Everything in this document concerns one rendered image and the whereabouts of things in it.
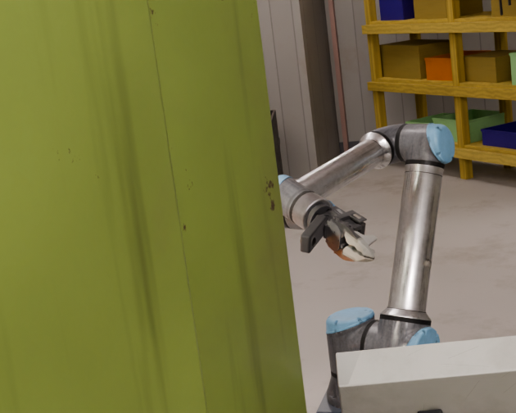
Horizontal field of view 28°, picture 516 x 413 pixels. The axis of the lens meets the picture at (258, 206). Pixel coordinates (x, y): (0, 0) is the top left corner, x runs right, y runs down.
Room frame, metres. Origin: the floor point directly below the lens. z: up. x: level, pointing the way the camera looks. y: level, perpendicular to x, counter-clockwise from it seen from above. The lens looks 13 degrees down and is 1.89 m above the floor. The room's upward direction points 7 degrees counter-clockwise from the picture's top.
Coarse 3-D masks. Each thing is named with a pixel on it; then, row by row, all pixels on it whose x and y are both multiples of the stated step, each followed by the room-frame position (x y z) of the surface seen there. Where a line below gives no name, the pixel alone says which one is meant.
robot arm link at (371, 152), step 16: (384, 128) 3.05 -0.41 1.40; (368, 144) 2.98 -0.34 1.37; (384, 144) 3.00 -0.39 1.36; (336, 160) 2.87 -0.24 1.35; (352, 160) 2.89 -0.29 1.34; (368, 160) 2.93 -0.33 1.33; (384, 160) 3.00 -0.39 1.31; (400, 160) 3.03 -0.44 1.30; (304, 176) 2.78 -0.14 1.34; (320, 176) 2.78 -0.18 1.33; (336, 176) 2.81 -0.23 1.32; (352, 176) 2.87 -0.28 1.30; (320, 192) 2.75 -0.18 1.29
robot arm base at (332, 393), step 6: (330, 378) 2.95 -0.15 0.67; (336, 378) 2.90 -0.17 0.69; (330, 384) 2.92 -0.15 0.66; (336, 384) 2.89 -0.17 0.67; (330, 390) 2.91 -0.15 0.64; (336, 390) 2.89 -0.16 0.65; (330, 396) 2.91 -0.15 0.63; (336, 396) 2.90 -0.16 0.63; (330, 402) 2.90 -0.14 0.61; (336, 402) 2.88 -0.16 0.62
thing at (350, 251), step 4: (344, 248) 2.31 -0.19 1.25; (348, 248) 2.29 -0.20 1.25; (352, 248) 2.29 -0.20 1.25; (344, 252) 2.31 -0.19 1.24; (348, 252) 2.30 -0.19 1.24; (352, 252) 2.28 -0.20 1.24; (356, 252) 2.27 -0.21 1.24; (360, 252) 2.27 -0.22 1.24; (348, 256) 2.30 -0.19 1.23; (352, 256) 2.29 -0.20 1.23; (356, 256) 2.27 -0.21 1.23; (360, 256) 2.26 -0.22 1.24; (364, 256) 2.25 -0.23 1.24; (356, 260) 2.27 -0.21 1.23; (360, 260) 2.26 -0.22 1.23; (364, 260) 2.26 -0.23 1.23; (368, 260) 2.25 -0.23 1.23; (372, 260) 2.24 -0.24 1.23
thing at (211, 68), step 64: (192, 0) 1.46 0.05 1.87; (192, 64) 1.44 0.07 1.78; (256, 64) 1.60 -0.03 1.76; (192, 128) 1.42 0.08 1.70; (256, 128) 1.58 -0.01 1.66; (192, 192) 1.40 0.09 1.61; (256, 192) 1.56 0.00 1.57; (192, 256) 1.38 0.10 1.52; (256, 256) 1.54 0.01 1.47; (256, 320) 1.51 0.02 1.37; (256, 384) 1.49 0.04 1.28
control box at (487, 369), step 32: (352, 352) 1.78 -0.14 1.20; (384, 352) 1.76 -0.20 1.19; (416, 352) 1.75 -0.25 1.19; (448, 352) 1.74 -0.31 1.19; (480, 352) 1.73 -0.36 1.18; (512, 352) 1.72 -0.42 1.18; (352, 384) 1.71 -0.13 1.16; (384, 384) 1.71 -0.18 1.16; (416, 384) 1.71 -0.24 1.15; (448, 384) 1.71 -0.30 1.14; (480, 384) 1.71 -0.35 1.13; (512, 384) 1.71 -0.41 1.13
